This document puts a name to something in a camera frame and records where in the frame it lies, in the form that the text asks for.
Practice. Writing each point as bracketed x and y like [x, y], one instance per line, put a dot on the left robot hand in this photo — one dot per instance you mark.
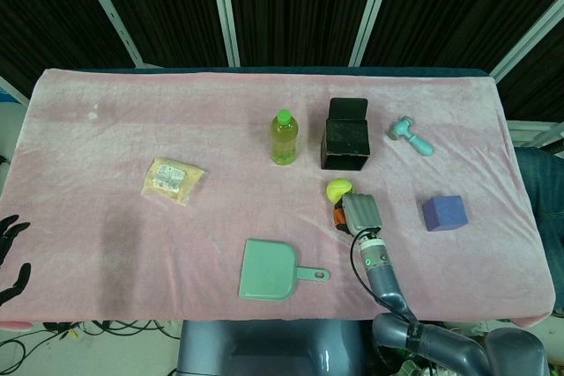
[9, 235]

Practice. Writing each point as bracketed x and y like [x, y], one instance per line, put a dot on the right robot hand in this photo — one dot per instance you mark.
[362, 213]

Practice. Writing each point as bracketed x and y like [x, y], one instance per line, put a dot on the yellow tennis ball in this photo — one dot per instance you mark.
[337, 189]

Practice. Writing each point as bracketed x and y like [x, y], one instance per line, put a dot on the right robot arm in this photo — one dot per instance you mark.
[383, 281]

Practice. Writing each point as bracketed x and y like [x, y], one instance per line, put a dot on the black open cardboard box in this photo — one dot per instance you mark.
[346, 138]

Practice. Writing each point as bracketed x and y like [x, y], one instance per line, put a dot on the purple foam cube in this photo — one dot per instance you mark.
[445, 214]

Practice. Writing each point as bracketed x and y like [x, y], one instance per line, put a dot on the teal toy hammer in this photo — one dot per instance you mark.
[416, 142]

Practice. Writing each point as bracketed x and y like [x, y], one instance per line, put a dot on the green tea plastic bottle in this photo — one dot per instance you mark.
[284, 140]

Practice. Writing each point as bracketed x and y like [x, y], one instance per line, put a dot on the teal plastic dustpan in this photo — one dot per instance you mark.
[266, 270]

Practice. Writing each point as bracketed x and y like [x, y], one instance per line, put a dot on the grey robot torso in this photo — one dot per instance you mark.
[264, 349]

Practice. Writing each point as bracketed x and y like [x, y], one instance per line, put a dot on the pink fleece blanket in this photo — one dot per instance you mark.
[132, 120]

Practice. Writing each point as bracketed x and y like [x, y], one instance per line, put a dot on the yellow snack packet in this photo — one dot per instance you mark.
[172, 180]

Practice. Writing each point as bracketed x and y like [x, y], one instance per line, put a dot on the white metal shelf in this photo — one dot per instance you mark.
[533, 131]

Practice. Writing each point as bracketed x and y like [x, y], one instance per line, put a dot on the black pleated curtain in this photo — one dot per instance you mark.
[299, 6]

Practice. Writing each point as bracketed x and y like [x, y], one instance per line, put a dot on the white frame post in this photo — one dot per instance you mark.
[372, 10]
[110, 10]
[224, 10]
[529, 34]

